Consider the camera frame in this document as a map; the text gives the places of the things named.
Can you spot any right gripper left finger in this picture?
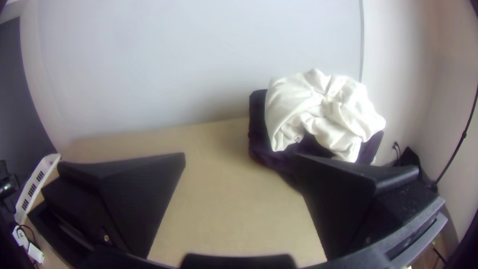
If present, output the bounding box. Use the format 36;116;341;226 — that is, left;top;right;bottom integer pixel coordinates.
41;152;186;259

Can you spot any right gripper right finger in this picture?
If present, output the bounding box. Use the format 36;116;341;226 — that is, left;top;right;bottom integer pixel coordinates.
294;153;440;261

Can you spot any off-white t-shirt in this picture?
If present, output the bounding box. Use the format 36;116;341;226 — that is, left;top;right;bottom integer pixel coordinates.
264;68;387;163

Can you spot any black bag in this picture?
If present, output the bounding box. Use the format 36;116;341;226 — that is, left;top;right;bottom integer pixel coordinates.
392;141;423;177

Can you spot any white laundry basket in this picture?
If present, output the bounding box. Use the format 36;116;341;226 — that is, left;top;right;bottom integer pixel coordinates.
14;153;62;225

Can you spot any heap of clothes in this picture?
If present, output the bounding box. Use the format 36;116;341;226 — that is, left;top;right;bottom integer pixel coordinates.
247;89;384;177

